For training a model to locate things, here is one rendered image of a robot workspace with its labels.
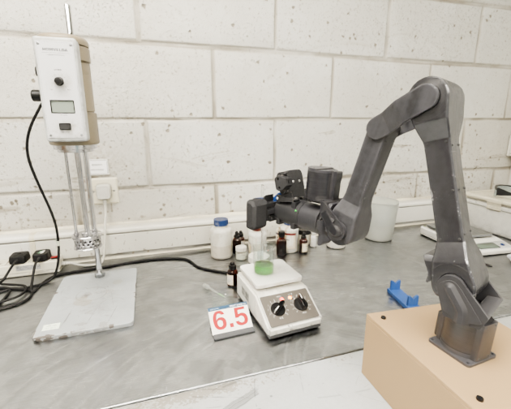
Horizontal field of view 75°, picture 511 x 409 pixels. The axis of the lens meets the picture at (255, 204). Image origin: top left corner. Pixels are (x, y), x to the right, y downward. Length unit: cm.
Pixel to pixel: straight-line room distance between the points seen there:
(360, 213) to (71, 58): 63
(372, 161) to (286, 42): 79
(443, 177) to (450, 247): 10
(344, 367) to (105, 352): 46
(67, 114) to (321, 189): 53
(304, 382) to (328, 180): 36
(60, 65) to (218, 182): 63
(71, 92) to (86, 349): 52
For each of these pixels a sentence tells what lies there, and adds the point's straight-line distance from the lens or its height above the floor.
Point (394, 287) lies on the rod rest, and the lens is 98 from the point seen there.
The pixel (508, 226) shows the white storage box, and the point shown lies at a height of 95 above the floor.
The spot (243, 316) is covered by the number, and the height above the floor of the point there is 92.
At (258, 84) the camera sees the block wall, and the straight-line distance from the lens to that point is 124.
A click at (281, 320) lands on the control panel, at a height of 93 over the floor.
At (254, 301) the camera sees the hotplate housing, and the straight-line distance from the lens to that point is 78.
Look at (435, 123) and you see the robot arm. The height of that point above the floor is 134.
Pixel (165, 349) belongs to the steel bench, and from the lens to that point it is 75.
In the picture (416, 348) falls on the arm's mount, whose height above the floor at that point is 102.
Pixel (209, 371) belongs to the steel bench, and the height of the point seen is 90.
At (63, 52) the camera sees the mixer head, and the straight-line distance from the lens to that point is 81.
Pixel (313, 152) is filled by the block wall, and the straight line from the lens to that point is 132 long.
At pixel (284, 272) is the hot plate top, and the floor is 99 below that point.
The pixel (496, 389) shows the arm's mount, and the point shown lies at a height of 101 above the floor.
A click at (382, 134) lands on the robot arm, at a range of 57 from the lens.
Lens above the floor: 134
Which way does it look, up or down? 14 degrees down
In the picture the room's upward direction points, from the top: straight up
